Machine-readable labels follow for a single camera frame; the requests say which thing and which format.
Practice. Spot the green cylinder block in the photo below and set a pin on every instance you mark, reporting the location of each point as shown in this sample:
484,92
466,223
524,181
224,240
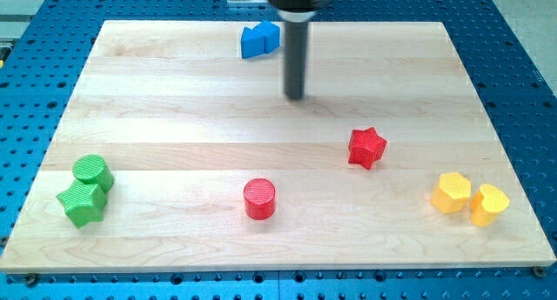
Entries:
93,169

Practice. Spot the red star block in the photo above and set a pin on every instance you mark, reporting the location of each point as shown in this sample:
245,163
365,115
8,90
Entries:
366,147

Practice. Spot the green star block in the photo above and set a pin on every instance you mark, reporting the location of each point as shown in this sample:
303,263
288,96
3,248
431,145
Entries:
83,203

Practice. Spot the red cylinder block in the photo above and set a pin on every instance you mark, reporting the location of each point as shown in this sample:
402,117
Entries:
259,198

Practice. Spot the wooden board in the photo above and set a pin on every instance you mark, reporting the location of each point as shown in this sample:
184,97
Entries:
184,123

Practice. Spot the blue cube block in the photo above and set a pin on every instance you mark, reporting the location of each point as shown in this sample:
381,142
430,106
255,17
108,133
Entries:
271,35

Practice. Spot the blue perforated metal table plate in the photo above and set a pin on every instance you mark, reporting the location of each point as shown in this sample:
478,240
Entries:
45,64

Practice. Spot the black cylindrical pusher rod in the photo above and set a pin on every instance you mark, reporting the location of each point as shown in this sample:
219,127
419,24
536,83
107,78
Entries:
296,35

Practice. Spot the blue triangle block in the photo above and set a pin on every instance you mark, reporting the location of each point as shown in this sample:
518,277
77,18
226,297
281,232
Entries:
252,43

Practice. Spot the yellow heart block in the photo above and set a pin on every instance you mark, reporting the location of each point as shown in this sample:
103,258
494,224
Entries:
487,204

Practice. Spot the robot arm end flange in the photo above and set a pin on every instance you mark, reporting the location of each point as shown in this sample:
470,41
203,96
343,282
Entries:
298,11

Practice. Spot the yellow hexagon block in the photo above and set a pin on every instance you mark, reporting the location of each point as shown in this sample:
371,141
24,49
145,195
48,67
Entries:
451,192

